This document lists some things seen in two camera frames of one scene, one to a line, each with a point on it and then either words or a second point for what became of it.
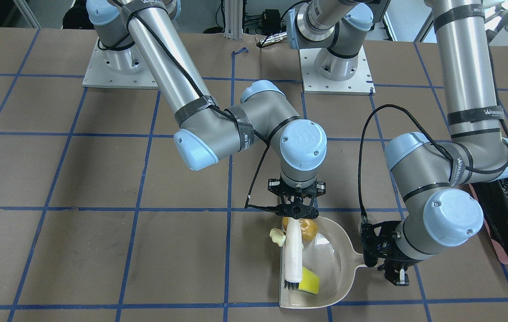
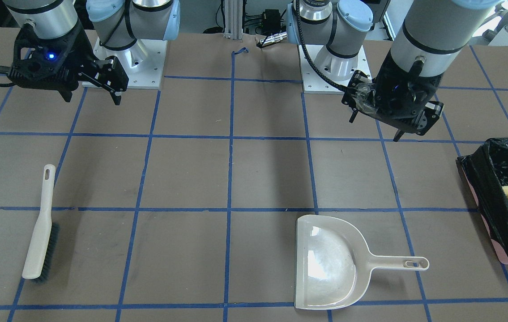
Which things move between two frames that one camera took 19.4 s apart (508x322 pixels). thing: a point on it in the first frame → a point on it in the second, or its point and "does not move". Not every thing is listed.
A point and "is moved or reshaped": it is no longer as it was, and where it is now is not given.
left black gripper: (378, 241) → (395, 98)
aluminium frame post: (233, 19) does not move
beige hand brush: (293, 247) → (42, 255)
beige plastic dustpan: (331, 254) is moved or reshaped
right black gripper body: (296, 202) → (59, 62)
